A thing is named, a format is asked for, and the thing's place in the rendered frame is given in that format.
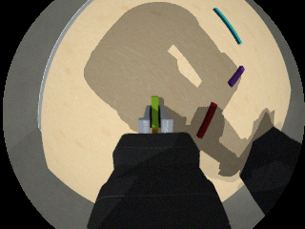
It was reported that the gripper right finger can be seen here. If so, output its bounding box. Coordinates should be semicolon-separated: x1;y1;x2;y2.
158;105;173;133

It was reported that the turquoise rod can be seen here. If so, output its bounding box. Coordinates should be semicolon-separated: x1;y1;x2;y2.
213;8;242;44

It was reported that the purple rod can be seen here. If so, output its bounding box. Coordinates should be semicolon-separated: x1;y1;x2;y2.
228;66;245;87

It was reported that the lime green rod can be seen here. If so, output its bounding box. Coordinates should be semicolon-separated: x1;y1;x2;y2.
152;95;158;130

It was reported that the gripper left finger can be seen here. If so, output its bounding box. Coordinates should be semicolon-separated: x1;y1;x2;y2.
138;105;152;134

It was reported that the dark red rod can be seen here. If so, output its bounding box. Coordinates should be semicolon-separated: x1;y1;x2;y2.
196;102;217;138

